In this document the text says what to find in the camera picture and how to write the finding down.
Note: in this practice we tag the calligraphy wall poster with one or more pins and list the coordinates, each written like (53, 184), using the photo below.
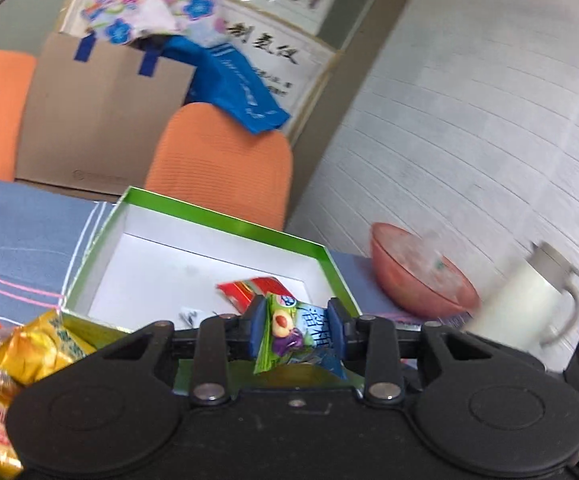
(279, 45)

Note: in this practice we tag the brown cardboard box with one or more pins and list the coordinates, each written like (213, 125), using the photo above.
(94, 120)

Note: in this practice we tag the blue plastic bag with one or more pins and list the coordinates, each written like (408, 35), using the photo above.
(234, 90)

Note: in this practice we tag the white jug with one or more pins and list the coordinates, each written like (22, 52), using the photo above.
(514, 300)

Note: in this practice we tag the yellow snack packet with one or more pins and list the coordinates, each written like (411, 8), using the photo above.
(34, 355)

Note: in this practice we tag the green cardboard box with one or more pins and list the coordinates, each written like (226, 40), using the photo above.
(194, 255)

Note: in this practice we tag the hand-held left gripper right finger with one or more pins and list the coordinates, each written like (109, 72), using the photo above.
(337, 330)

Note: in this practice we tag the floral cloth bag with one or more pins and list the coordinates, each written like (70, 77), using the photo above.
(134, 5)

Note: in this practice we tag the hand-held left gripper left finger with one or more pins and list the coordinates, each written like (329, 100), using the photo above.
(258, 330)

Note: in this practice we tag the green snack packet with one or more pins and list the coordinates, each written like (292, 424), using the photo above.
(289, 332)

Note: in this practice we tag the pink bowl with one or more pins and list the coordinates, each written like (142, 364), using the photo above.
(399, 270)

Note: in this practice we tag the blue tablecloth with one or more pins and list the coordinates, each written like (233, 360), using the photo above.
(19, 240)

